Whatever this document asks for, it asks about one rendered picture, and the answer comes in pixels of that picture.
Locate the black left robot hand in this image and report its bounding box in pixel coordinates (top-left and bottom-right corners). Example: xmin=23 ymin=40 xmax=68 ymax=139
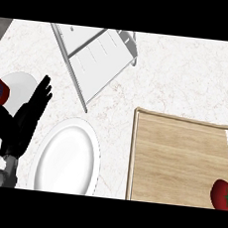
xmin=0 ymin=69 xmax=56 ymax=163

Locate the white tiered basket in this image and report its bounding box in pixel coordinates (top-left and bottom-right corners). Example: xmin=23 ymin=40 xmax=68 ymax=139
xmin=41 ymin=22 xmax=142 ymax=119

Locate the wooden tray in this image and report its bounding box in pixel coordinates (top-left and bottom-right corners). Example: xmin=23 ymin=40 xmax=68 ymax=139
xmin=124 ymin=106 xmax=228 ymax=212

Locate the red tomato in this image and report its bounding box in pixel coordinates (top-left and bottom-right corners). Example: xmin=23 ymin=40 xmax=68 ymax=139
xmin=208 ymin=177 xmax=228 ymax=212

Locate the white oval plate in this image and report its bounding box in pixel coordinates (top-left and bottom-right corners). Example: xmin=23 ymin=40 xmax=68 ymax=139
xmin=27 ymin=112 xmax=106 ymax=198

